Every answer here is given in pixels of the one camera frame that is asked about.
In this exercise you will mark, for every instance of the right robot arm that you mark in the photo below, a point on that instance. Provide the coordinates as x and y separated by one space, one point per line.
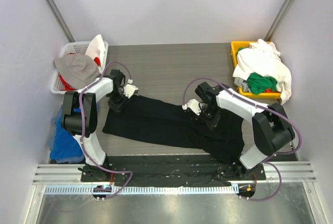
270 125

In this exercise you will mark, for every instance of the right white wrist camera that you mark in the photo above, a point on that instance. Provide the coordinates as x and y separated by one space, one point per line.
192 105

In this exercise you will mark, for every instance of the yellow plastic bin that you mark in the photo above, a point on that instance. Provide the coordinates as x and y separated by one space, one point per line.
235 47

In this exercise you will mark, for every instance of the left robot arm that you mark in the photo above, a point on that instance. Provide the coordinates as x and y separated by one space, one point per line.
80 117

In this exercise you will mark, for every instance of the grey garment in bin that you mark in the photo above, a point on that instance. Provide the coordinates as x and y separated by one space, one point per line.
239 82

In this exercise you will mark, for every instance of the beige grey shirt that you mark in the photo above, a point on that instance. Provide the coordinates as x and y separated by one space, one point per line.
77 70

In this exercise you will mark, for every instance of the white t shirt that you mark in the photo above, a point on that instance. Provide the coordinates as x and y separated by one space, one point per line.
264 59

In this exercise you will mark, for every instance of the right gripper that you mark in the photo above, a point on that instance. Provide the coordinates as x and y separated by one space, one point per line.
209 116

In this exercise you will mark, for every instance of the green t shirt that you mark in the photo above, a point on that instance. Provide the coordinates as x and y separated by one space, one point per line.
260 84

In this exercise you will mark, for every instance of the blue checkered shirt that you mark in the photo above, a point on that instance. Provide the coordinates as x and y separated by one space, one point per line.
56 153

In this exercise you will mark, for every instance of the white slotted cable duct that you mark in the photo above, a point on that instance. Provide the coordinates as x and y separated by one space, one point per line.
96 190

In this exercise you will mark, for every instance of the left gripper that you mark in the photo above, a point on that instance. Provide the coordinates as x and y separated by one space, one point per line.
115 102

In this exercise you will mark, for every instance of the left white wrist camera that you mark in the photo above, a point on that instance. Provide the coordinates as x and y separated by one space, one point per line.
129 89

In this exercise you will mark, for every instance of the corner aluminium post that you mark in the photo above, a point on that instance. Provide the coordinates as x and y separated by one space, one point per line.
60 20
283 10

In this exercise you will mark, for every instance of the left corner aluminium post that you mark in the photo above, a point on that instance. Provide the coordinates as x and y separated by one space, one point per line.
60 20

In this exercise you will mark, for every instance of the white and red garment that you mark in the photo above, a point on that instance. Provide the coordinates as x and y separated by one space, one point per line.
96 51

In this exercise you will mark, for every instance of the aluminium rail frame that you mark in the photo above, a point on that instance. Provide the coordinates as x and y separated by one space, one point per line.
61 174

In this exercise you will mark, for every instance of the right corner aluminium post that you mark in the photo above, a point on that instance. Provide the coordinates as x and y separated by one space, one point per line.
283 10

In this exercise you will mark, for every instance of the white plastic laundry basket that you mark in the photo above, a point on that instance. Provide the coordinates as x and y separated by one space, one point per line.
57 87

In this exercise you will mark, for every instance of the solid blue shirt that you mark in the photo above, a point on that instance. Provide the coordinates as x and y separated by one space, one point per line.
62 146

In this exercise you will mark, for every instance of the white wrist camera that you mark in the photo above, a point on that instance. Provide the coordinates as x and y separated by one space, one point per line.
192 105
129 89

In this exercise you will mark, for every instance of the black t shirt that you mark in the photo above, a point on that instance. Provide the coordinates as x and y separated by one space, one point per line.
157 122

